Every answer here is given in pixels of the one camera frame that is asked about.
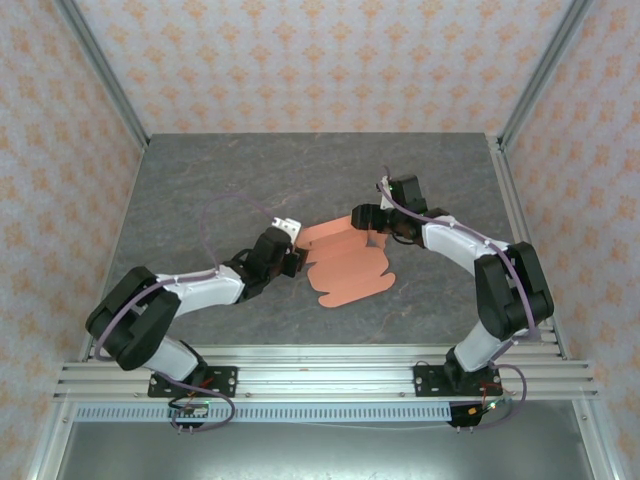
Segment pink paper box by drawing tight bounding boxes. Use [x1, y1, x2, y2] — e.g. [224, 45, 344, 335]
[297, 213, 397, 309]

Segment grey metal sheet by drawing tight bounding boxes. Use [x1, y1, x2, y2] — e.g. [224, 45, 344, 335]
[52, 422, 599, 480]

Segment aluminium side rail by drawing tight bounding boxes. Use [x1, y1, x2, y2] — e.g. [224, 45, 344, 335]
[487, 133, 571, 362]

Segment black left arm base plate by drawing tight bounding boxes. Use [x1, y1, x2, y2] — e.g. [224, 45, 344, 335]
[147, 366, 239, 399]

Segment aluminium mounting rail beam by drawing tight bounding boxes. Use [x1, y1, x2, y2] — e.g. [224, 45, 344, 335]
[52, 343, 600, 402]

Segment white slotted cable duct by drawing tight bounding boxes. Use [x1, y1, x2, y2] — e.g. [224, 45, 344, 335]
[73, 403, 455, 424]

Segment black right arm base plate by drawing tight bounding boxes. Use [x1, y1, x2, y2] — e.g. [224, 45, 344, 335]
[413, 363, 504, 399]

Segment aluminium corner post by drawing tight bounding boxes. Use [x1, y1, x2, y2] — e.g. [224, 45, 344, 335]
[52, 0, 151, 150]
[496, 0, 597, 151]

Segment aluminium frame leg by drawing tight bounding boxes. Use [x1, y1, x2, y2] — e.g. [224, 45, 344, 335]
[27, 399, 76, 480]
[572, 399, 629, 480]

